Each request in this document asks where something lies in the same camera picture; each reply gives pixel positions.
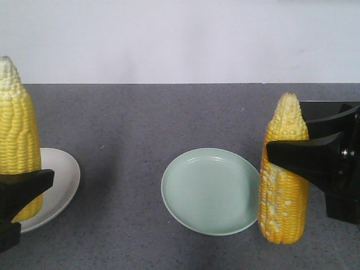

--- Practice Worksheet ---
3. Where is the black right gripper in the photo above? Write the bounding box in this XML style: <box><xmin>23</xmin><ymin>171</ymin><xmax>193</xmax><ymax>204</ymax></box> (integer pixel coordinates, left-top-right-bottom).
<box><xmin>266</xmin><ymin>106</ymin><xmax>359</xmax><ymax>225</ymax></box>

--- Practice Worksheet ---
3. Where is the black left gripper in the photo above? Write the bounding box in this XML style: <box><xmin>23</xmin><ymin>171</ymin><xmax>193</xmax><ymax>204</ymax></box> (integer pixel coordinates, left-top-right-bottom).
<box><xmin>0</xmin><ymin>169</ymin><xmax>55</xmax><ymax>253</ymax></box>

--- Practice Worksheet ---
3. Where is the black gas stove top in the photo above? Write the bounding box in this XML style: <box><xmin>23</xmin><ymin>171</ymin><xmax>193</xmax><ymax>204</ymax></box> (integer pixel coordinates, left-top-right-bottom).
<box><xmin>300</xmin><ymin>101</ymin><xmax>359</xmax><ymax>122</ymax></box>

